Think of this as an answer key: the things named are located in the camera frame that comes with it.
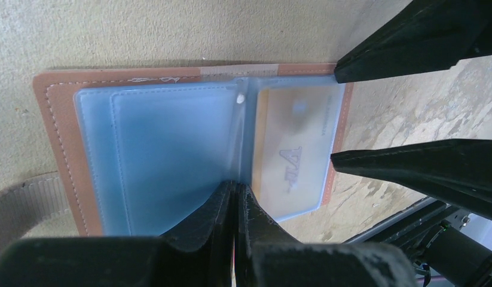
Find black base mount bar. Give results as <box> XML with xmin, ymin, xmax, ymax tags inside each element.
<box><xmin>345</xmin><ymin>197</ymin><xmax>470</xmax><ymax>249</ymax></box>

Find pink card holder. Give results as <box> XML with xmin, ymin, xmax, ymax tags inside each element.
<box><xmin>0</xmin><ymin>62</ymin><xmax>355</xmax><ymax>262</ymax></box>

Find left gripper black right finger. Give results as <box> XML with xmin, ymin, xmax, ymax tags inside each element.
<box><xmin>234</xmin><ymin>184</ymin><xmax>417</xmax><ymax>286</ymax></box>

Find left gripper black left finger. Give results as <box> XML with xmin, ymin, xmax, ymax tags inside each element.
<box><xmin>0</xmin><ymin>181</ymin><xmax>235</xmax><ymax>286</ymax></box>

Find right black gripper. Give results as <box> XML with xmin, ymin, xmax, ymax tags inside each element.
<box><xmin>331</xmin><ymin>139</ymin><xmax>492</xmax><ymax>286</ymax></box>

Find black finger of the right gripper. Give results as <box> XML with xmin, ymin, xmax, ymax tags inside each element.
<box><xmin>334</xmin><ymin>1</ymin><xmax>492</xmax><ymax>83</ymax></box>

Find gold card in pink holder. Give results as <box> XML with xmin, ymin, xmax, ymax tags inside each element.
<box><xmin>252</xmin><ymin>85</ymin><xmax>342</xmax><ymax>217</ymax></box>

